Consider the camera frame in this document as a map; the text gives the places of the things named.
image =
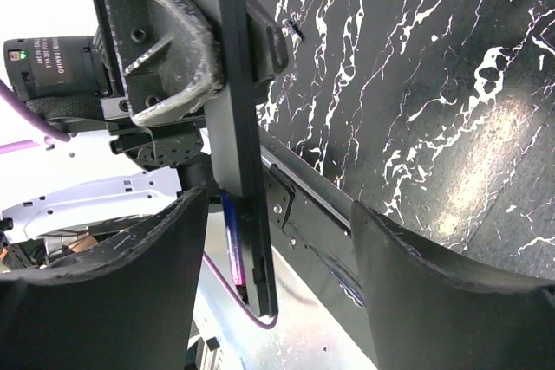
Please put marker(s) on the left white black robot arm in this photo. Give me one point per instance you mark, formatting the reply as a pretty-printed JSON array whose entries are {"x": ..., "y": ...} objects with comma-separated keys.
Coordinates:
[{"x": 63, "y": 81}]

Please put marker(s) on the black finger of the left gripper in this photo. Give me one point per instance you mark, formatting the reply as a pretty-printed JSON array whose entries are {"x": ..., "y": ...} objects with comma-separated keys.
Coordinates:
[{"x": 185, "y": 56}]

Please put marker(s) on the small silver battery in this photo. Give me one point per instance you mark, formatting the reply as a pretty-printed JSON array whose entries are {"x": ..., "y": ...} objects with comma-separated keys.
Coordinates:
[{"x": 290, "y": 29}]

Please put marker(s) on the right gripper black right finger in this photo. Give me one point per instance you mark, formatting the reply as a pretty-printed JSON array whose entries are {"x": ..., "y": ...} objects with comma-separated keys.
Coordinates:
[{"x": 432, "y": 308}]

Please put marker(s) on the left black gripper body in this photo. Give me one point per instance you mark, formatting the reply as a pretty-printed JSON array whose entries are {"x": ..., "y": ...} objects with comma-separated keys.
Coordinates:
[{"x": 126, "y": 30}]

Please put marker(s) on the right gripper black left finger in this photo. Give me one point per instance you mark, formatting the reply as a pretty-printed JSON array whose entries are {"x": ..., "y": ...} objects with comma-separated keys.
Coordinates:
[{"x": 125, "y": 303}]

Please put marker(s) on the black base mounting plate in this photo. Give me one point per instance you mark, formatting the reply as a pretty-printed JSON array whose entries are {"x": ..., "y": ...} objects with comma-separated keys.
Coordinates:
[{"x": 316, "y": 241}]

